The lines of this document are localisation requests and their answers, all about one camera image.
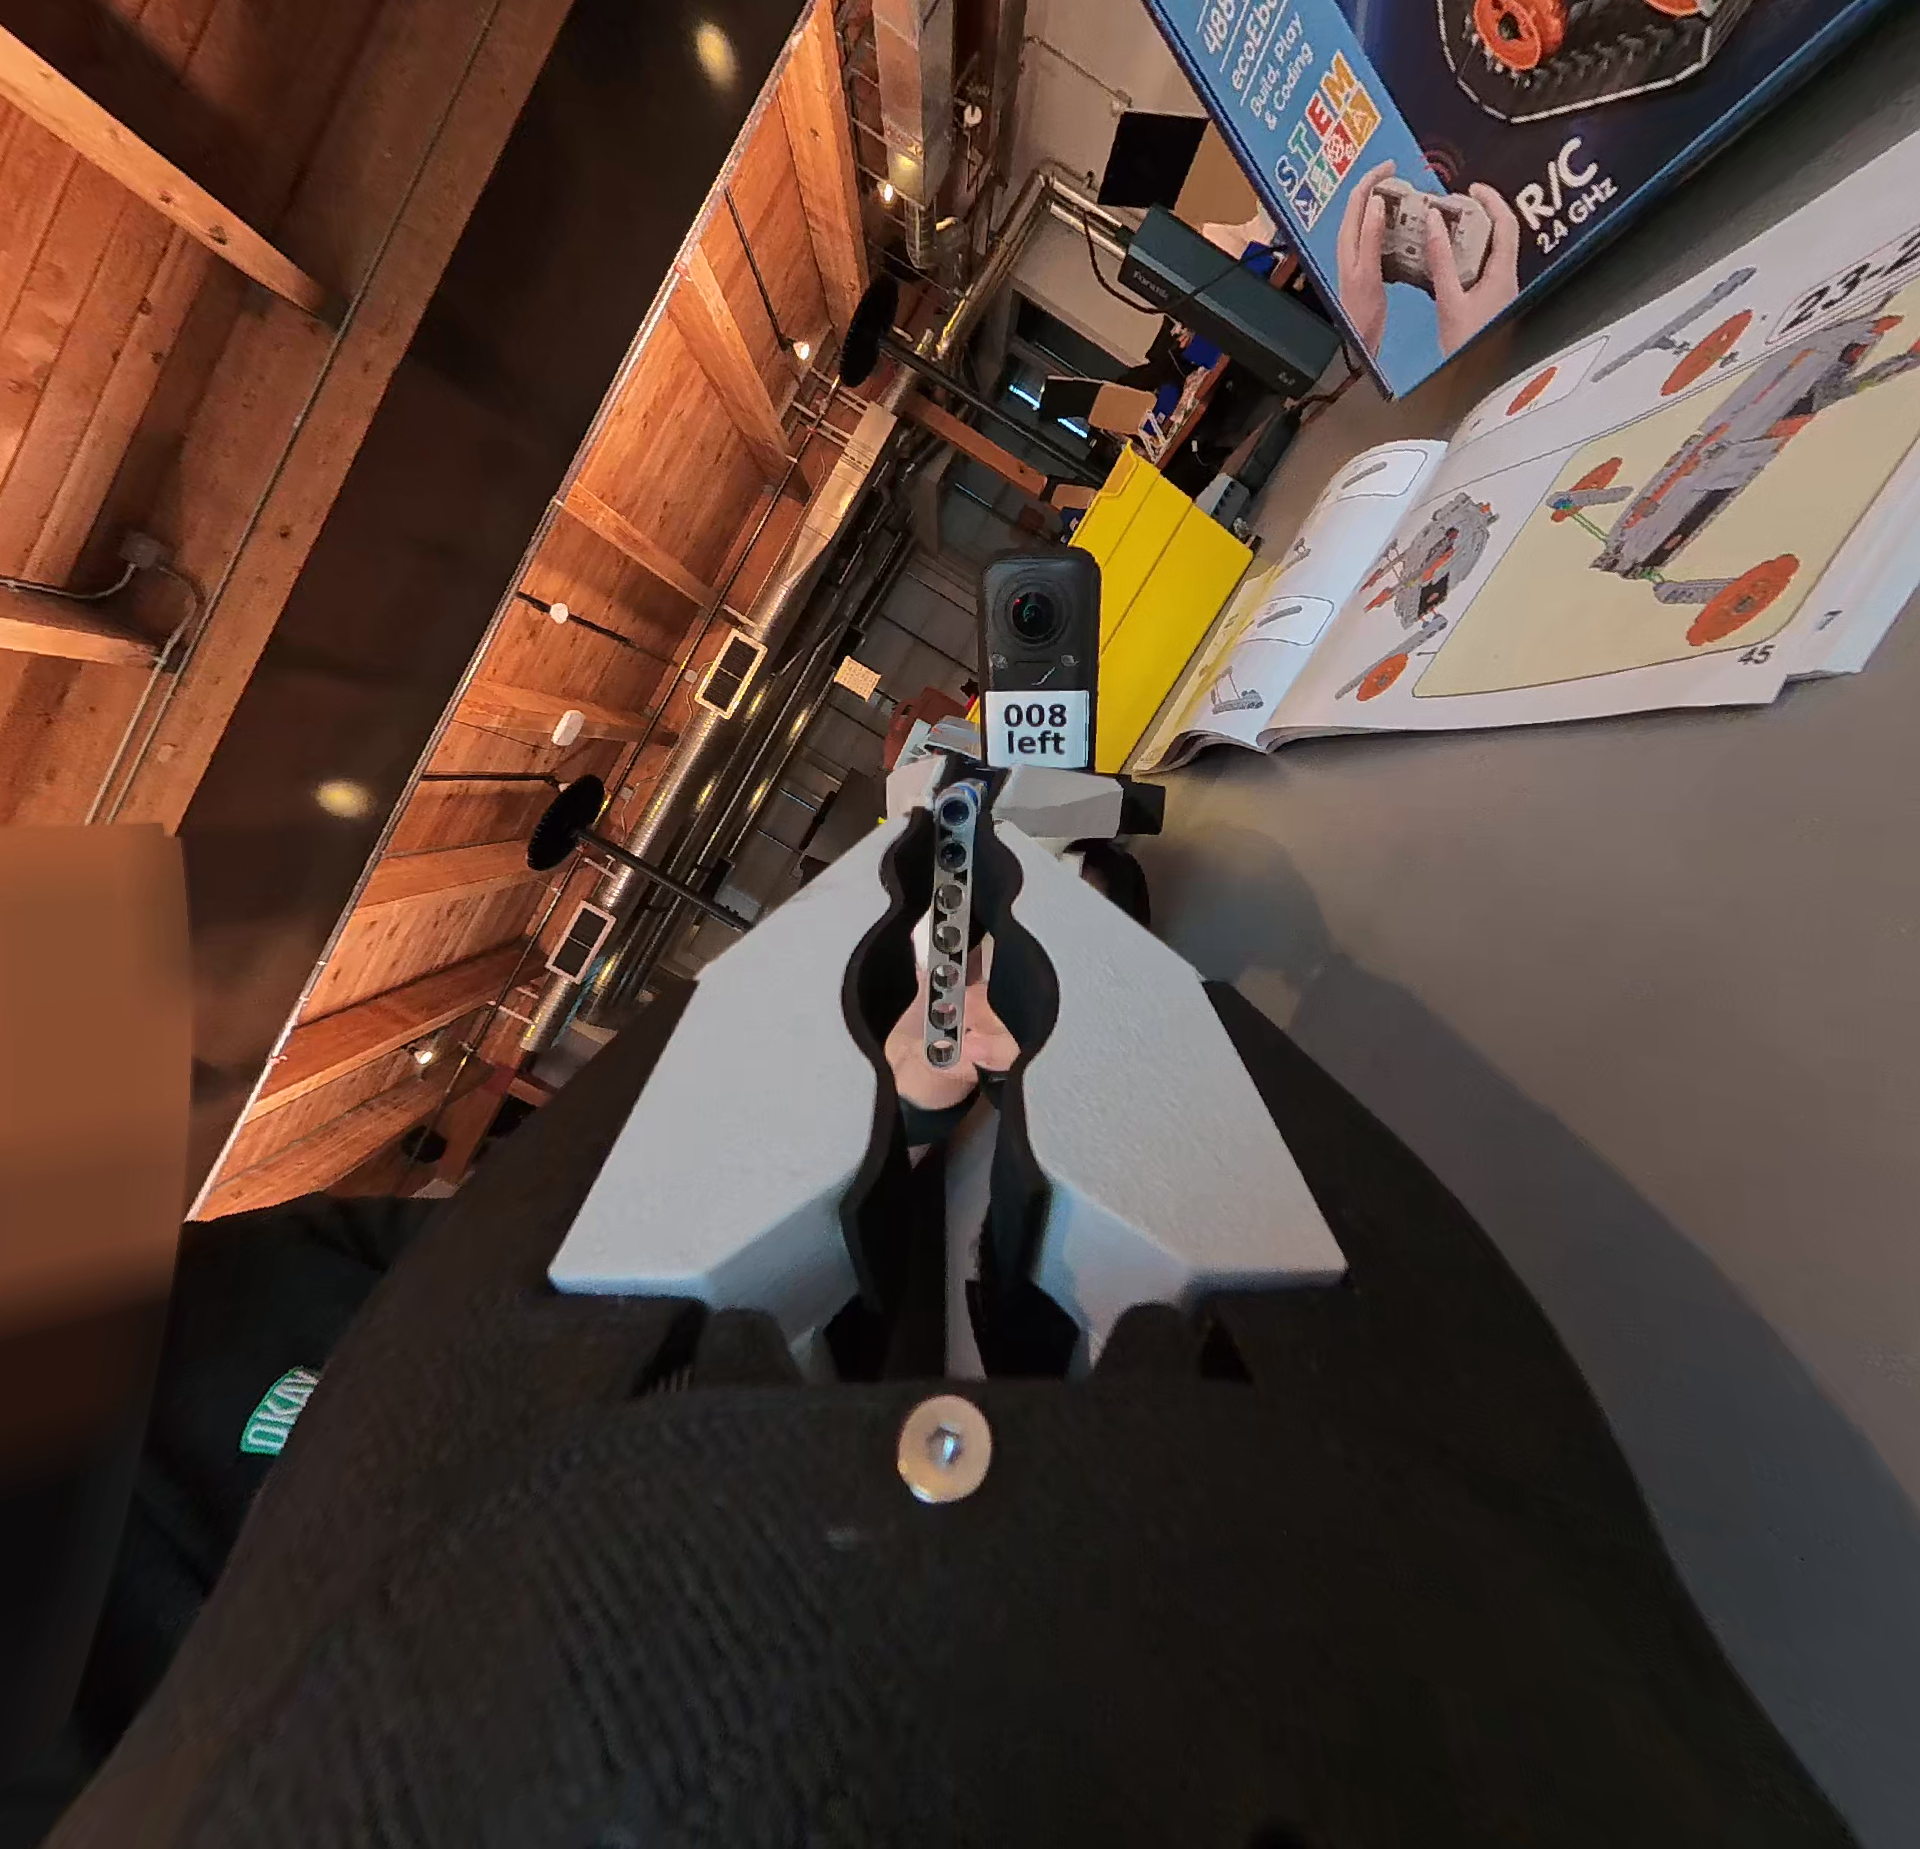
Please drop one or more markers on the person's left hand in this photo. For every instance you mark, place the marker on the person's left hand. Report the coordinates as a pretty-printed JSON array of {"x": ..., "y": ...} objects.
[{"x": 999, "y": 1046}]

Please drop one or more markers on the open instruction booklet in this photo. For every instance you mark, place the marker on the open instruction booklet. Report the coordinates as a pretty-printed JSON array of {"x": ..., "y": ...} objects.
[{"x": 1576, "y": 574}]

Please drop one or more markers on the robot kit box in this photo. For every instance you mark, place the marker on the robot kit box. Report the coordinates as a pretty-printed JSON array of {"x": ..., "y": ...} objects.
[{"x": 1500, "y": 80}]

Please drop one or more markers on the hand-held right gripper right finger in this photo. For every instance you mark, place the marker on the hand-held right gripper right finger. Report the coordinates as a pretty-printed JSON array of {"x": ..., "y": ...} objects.
[{"x": 1170, "y": 1114}]

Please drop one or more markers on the black wristband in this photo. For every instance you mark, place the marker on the black wristband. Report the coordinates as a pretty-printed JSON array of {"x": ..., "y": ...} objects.
[{"x": 928, "y": 1121}]

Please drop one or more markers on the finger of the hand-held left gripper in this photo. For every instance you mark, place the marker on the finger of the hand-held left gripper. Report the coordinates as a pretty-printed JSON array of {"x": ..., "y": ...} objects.
[{"x": 1069, "y": 810}]

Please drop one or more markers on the grey desk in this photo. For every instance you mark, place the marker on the grey desk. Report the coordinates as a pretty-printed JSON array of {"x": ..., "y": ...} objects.
[{"x": 1576, "y": 1129}]

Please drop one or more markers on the blue connector pin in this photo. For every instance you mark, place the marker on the blue connector pin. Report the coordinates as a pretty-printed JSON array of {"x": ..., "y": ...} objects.
[{"x": 968, "y": 790}]

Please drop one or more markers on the grey holed building beam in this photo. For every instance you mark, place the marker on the grey holed building beam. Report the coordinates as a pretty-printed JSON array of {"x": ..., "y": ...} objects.
[{"x": 948, "y": 964}]

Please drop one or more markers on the dark green case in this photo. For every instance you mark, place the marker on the dark green case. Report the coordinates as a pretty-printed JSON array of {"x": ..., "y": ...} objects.
[{"x": 1229, "y": 304}]

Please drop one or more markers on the yellow plastic bin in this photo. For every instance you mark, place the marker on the yellow plastic bin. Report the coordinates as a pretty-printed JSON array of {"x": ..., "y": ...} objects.
[{"x": 1163, "y": 604}]

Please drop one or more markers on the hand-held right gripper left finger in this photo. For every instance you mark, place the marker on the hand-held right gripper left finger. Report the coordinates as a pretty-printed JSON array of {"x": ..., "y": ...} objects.
[{"x": 721, "y": 1114}]

